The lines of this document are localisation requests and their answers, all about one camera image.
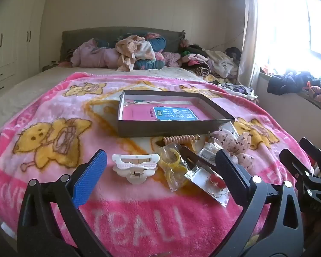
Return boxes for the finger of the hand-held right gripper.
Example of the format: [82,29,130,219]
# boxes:
[279,149,321,212]
[300,137,321,183]

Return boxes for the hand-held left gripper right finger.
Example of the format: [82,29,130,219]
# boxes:
[215,149,304,257]

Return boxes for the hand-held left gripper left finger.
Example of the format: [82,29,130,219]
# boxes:
[17,149,113,257]

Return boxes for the earring packet with red beads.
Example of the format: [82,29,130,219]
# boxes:
[184,164,230,208]

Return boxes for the small clear plastic bag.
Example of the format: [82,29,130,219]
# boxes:
[196,142,224,164]

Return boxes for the floral bow hair clip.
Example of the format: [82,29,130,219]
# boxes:
[210,129,254,172]

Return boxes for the white hair claw clip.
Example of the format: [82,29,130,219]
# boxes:
[112,152,161,185]

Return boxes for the bag of yellow rings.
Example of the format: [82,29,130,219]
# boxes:
[157,143,189,192]

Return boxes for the peach spiral hair tie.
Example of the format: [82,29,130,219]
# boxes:
[156,133,201,147]

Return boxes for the shallow cardboard box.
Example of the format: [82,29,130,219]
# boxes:
[117,90,236,138]

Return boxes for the dark clothes on windowsill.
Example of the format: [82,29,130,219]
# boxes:
[267,71,321,113]

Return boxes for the pink book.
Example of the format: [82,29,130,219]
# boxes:
[122,100,212,121]

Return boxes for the pink printed blanket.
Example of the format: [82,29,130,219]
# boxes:
[0,72,313,257]

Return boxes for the small heap of clothes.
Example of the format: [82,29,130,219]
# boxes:
[221,82,257,99]

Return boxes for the beige bed sheet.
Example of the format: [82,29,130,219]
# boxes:
[0,66,212,140]

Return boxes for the pile of clothes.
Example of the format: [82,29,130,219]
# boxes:
[178,39,242,82]

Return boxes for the pink quilt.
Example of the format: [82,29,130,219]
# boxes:
[71,39,121,69]

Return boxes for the window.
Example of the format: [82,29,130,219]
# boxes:
[257,0,321,75]

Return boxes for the pink crumpled cloth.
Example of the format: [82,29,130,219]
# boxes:
[162,52,183,68]

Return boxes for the beige curtain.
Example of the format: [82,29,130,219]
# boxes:
[237,0,260,86]

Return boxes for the cream patterned cloth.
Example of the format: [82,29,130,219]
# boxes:
[115,35,156,72]

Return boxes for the grey bed headboard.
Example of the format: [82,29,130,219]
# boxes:
[60,27,186,62]

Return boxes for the dark blue floral quilt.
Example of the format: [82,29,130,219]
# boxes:
[95,32,167,70]

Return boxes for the white wardrobe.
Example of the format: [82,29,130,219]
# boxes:
[0,0,52,91]

